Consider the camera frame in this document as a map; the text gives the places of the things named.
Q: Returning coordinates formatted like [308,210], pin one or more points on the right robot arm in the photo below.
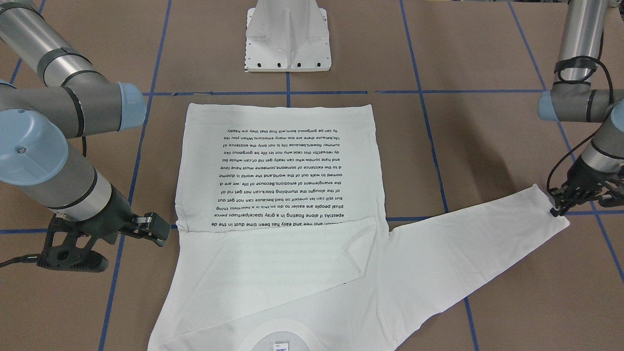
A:
[36,124]

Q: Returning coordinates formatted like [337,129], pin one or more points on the white long-sleeve printed shirt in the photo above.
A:
[284,244]

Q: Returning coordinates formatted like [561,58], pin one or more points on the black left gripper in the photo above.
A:
[586,176]

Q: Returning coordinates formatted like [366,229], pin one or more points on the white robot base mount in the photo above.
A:
[287,36]

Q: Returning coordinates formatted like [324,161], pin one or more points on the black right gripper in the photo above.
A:
[115,207]

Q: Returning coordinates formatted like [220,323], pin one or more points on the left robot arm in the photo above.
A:
[582,91]

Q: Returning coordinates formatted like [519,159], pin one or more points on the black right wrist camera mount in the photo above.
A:
[74,254]

